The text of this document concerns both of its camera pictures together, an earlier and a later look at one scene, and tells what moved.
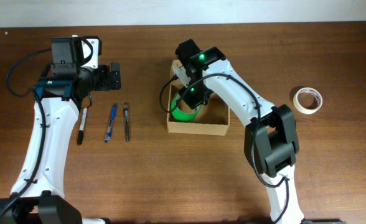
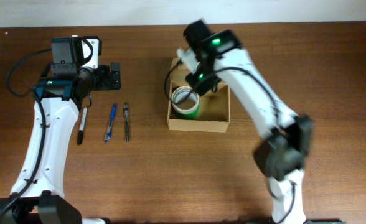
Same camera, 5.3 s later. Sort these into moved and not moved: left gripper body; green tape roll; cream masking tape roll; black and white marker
Moved: cream masking tape roll
Not moved: black and white marker; left gripper body; green tape roll
